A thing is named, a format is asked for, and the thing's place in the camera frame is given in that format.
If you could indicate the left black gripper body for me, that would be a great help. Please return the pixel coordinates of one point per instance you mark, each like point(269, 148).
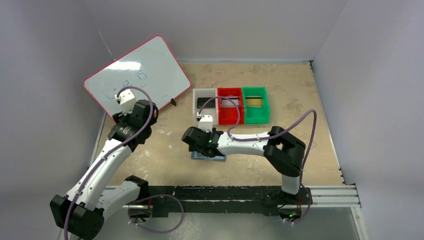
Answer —
point(118, 117)

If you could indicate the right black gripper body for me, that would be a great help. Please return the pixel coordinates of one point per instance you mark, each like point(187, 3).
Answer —
point(191, 139)

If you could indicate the blue card holder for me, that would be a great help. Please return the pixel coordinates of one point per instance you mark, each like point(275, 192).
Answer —
point(198, 156)

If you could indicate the silver card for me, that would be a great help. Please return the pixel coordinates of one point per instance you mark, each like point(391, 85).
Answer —
point(232, 102)

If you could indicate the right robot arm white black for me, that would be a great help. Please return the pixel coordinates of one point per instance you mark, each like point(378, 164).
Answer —
point(284, 151)

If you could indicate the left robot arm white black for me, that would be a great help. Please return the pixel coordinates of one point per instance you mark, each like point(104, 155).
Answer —
point(83, 210)

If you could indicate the black card in white bin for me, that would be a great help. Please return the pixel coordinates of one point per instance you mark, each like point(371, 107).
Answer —
point(203, 102)

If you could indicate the gold card in green bin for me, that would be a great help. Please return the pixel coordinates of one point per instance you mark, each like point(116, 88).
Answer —
point(253, 102)

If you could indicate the red plastic bin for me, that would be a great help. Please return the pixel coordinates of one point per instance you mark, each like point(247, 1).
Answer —
point(227, 113)

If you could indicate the white plastic bin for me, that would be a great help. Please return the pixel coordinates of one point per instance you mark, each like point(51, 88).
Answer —
point(205, 92)

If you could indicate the green plastic bin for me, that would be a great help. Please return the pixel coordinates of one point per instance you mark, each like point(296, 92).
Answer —
point(256, 115)

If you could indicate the pink framed whiteboard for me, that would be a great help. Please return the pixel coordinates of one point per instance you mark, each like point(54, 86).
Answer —
point(151, 67)

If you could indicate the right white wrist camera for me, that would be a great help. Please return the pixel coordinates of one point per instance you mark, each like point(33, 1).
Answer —
point(205, 122)

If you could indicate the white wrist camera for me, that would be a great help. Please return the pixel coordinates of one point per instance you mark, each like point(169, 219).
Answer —
point(205, 122)
point(126, 100)

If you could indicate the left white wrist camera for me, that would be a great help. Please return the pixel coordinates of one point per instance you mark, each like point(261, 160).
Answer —
point(126, 100)

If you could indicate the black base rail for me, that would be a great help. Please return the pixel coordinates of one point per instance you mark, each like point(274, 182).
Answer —
point(268, 201)

